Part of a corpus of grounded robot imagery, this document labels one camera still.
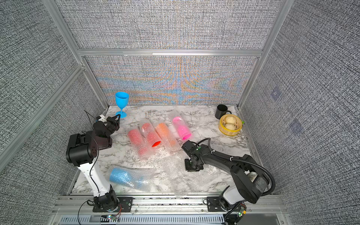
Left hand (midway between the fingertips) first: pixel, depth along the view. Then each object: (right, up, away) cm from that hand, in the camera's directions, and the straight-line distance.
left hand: (123, 111), depth 96 cm
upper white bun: (+76, -5, +7) cm, 77 cm away
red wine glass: (+20, -16, -4) cm, 26 cm away
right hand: (+44, -34, -11) cm, 57 cm away
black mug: (+71, +2, +11) cm, 71 cm away
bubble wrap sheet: (+35, -41, -14) cm, 56 cm away
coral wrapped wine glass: (+13, -20, -6) cm, 24 cm away
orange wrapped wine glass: (+28, -13, +7) cm, 32 cm away
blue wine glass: (+3, +7, -8) cm, 11 cm away
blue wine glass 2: (+15, -41, -10) cm, 45 cm away
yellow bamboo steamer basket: (+70, -12, +5) cm, 71 cm away
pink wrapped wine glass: (+41, -13, -1) cm, 43 cm away
